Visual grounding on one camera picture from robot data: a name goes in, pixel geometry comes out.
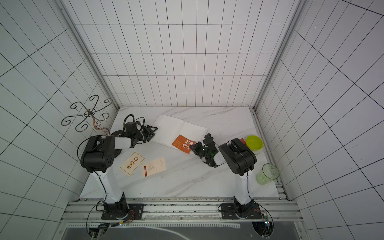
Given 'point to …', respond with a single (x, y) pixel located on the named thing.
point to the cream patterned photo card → (130, 165)
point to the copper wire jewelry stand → (89, 114)
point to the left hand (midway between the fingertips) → (156, 132)
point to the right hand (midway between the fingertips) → (190, 143)
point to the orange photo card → (183, 143)
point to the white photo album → (169, 129)
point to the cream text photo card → (153, 167)
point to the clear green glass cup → (269, 172)
